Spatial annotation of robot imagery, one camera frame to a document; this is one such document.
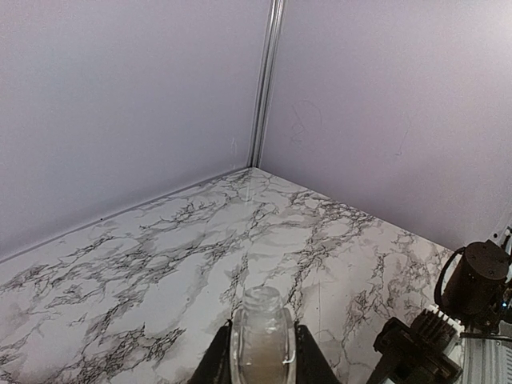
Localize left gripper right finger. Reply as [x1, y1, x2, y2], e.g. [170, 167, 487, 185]
[294, 322, 340, 384]

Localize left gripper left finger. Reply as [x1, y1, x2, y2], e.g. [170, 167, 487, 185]
[190, 324, 232, 384]

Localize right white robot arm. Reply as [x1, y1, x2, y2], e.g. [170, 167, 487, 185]
[368, 235, 511, 383]

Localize left aluminium frame post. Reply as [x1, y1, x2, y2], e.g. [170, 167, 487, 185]
[246, 0, 286, 168]

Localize clear nail polish bottle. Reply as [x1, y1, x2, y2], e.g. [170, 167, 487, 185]
[230, 286, 297, 384]

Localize front aluminium rail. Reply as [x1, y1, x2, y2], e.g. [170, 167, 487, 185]
[461, 333, 511, 384]

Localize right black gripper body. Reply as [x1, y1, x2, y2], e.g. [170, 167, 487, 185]
[367, 318, 462, 383]

